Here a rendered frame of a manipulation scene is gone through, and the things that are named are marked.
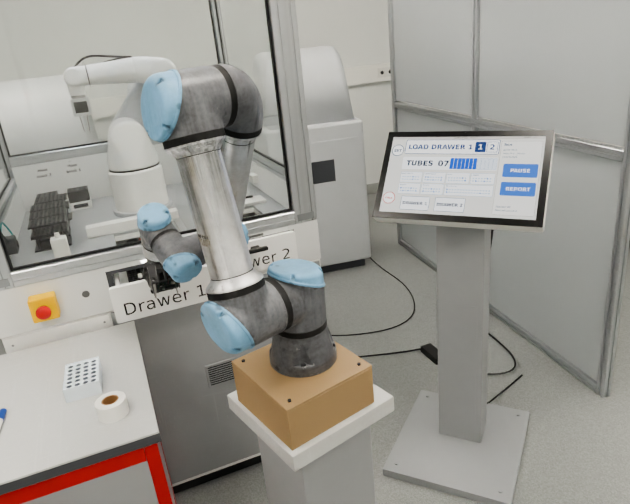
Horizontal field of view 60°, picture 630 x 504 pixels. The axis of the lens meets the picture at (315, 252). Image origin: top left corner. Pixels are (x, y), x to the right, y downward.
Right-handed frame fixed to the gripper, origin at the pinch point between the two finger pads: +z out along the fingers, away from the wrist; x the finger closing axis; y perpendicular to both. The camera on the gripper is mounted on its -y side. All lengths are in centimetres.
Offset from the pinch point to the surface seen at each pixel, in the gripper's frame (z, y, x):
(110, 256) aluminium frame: 5.2, -17.9, -12.1
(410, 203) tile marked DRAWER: -9, -3, 79
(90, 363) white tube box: 4.1, 15.3, -22.7
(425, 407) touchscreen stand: 80, 39, 94
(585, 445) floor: 58, 77, 135
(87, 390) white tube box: -0.4, 24.4, -24.1
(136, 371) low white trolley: 4.4, 21.0, -12.2
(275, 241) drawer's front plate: 9.9, -12.7, 38.8
